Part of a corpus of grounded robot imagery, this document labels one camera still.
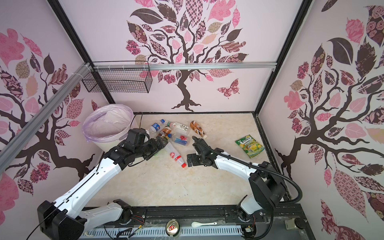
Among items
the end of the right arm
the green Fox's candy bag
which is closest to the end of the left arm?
the end of the right arm

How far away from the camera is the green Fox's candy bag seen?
97 centimetres

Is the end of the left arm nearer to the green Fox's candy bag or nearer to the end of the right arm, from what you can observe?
the end of the right arm
